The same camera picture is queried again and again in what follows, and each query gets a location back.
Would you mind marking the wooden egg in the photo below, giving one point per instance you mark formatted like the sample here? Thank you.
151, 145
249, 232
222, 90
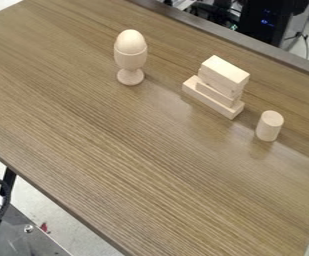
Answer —
130, 41

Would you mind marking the thin rectangular wooden block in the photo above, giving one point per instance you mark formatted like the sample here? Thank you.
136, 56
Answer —
214, 94

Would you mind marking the wooden cylinder block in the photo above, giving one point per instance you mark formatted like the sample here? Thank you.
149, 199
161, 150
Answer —
269, 126

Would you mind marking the long flat wooden block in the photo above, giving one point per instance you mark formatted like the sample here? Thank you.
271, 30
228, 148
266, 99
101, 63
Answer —
208, 100

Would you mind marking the black computer tower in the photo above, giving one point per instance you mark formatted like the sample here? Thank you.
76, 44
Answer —
268, 18

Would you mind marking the thick rectangular wooden block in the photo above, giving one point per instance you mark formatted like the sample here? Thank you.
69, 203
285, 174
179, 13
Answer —
223, 73

